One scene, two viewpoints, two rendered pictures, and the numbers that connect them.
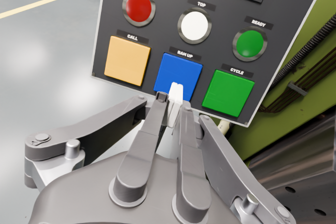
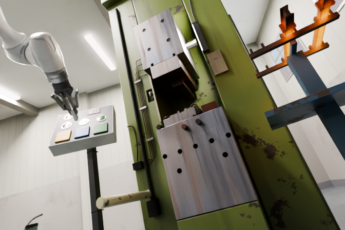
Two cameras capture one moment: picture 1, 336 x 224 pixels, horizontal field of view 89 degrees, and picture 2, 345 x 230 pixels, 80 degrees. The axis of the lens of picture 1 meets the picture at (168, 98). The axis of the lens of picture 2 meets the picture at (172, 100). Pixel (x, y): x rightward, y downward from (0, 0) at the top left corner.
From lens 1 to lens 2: 1.17 m
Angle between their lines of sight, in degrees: 75
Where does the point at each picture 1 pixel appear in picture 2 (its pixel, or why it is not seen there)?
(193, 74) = (87, 128)
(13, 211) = not seen: outside the picture
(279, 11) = (105, 111)
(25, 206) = not seen: outside the picture
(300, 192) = (166, 151)
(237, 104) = (104, 128)
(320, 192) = (166, 142)
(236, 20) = (95, 116)
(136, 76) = (67, 136)
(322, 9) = (133, 118)
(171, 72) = (79, 131)
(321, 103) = not seen: hidden behind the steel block
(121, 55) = (61, 134)
